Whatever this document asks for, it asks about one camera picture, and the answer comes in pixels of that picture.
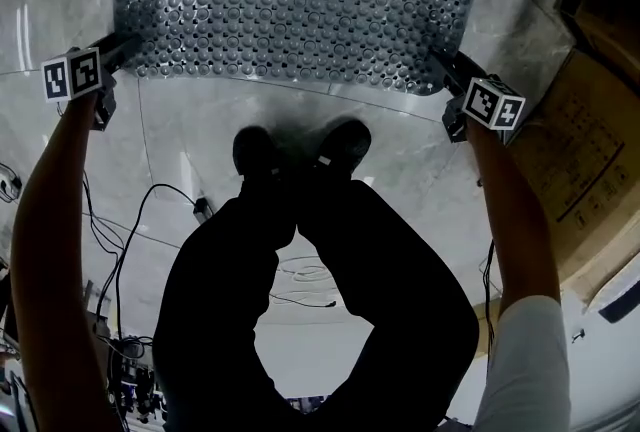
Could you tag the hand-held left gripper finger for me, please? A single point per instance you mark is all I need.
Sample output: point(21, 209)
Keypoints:
point(125, 50)

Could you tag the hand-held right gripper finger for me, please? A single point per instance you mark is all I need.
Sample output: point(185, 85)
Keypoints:
point(457, 67)

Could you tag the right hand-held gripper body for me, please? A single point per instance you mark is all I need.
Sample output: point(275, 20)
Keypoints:
point(492, 102)

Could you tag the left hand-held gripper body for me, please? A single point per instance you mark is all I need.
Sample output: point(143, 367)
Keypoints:
point(70, 75)

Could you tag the person's left forearm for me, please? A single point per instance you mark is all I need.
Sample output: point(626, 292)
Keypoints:
point(45, 220)

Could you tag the person's right forearm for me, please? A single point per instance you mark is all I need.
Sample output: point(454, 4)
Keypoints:
point(510, 220)

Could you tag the large open cardboard box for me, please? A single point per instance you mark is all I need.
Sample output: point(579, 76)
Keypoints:
point(590, 160)

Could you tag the person's right black shoe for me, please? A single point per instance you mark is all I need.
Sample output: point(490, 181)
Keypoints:
point(345, 142)

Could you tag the person's black shoe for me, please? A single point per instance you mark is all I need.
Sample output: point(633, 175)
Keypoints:
point(345, 142)
point(255, 150)

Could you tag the person's left black shoe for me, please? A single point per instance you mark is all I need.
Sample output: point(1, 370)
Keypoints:
point(255, 150)

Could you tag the black power adapter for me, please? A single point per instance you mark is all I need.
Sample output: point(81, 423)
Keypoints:
point(202, 210)

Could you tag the person's black trousers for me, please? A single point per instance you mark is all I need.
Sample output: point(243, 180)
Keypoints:
point(225, 295)

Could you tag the person's white shirt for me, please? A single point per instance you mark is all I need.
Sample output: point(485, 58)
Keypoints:
point(525, 370)

